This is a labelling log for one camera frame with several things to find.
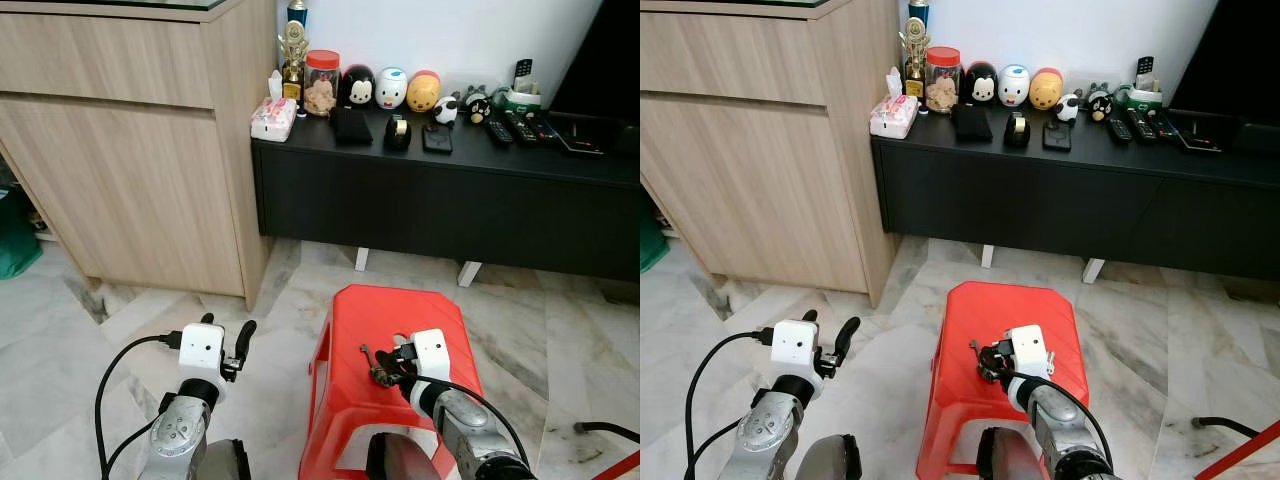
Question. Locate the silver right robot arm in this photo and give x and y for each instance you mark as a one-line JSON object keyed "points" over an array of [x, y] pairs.
{"points": [[470, 425], [1060, 425]]}

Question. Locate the red plastic stool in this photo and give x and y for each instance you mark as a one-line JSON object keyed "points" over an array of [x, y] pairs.
{"points": [[965, 315], [360, 320]]}

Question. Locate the white console leg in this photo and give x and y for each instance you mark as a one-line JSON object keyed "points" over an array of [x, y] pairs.
{"points": [[469, 274], [987, 257], [1093, 271], [362, 260]]}

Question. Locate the light wooden cabinet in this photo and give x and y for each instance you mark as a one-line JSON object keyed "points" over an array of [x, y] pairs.
{"points": [[130, 170], [760, 170]]}

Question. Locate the black low console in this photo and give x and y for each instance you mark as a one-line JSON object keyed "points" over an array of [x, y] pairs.
{"points": [[1070, 205], [450, 205]]}

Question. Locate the green bin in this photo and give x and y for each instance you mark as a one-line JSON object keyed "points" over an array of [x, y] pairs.
{"points": [[18, 240], [652, 240]]}

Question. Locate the pink tissue pack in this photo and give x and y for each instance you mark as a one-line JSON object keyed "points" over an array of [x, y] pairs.
{"points": [[892, 115], [272, 118]]}

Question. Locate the small black pouch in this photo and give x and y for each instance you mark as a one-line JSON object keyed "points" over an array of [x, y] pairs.
{"points": [[437, 138], [1057, 136]]}

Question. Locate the black tape dispenser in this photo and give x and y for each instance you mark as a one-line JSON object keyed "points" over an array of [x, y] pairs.
{"points": [[398, 133], [1018, 131]]}

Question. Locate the black wallet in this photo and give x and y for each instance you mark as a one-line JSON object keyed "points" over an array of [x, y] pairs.
{"points": [[351, 126], [971, 122]]}

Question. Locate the small panda toy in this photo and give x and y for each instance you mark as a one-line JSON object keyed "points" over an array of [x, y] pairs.
{"points": [[446, 111], [1069, 108]]}

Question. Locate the glass jar with red lid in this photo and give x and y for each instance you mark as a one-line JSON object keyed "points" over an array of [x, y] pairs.
{"points": [[943, 88], [322, 90]]}

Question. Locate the black and white toy figure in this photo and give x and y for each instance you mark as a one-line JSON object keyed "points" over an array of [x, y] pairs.
{"points": [[477, 107], [1100, 104]]}

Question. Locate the white round plush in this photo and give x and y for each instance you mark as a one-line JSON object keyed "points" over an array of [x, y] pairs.
{"points": [[391, 90], [1014, 87]]}

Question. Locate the black mouse plush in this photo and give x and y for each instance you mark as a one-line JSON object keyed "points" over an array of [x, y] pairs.
{"points": [[358, 88], [981, 85]]}

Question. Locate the gold trophy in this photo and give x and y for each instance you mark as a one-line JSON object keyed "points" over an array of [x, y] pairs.
{"points": [[293, 55], [914, 52]]}

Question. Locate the upright black remote control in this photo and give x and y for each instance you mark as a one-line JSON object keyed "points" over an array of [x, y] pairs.
{"points": [[1145, 70], [523, 72]]}

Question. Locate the blue ornament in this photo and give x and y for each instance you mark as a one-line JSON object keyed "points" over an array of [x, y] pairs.
{"points": [[297, 12], [919, 10]]}

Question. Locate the black television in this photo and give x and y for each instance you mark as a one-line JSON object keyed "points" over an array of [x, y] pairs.
{"points": [[1235, 55], [605, 55]]}

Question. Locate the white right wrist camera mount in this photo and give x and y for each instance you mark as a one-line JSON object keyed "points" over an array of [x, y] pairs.
{"points": [[1030, 350], [432, 352]]}

